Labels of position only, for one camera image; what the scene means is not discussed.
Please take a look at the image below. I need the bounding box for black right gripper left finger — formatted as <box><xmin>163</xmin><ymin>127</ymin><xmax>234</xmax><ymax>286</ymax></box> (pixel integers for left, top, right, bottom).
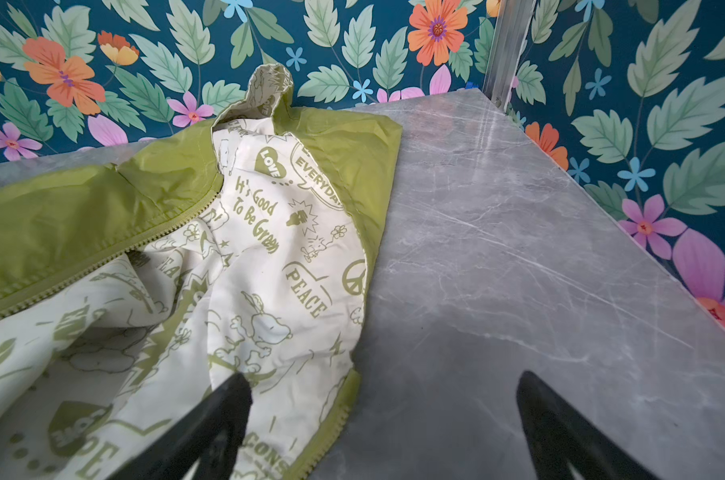
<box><xmin>112</xmin><ymin>373</ymin><xmax>252</xmax><ymax>479</ymax></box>

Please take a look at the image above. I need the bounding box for green jacket with printed lining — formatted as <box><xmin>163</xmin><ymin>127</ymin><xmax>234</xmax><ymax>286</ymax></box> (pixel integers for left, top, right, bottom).
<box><xmin>0</xmin><ymin>64</ymin><xmax>403</xmax><ymax>479</ymax></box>

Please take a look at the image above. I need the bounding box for aluminium frame post back right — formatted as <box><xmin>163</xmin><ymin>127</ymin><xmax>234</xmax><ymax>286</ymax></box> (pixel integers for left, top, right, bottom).
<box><xmin>483</xmin><ymin>0</ymin><xmax>536</xmax><ymax>111</ymax></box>

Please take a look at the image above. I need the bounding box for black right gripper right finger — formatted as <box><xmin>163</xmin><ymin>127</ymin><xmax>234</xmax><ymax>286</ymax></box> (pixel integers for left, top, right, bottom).
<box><xmin>516</xmin><ymin>370</ymin><xmax>658</xmax><ymax>480</ymax></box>

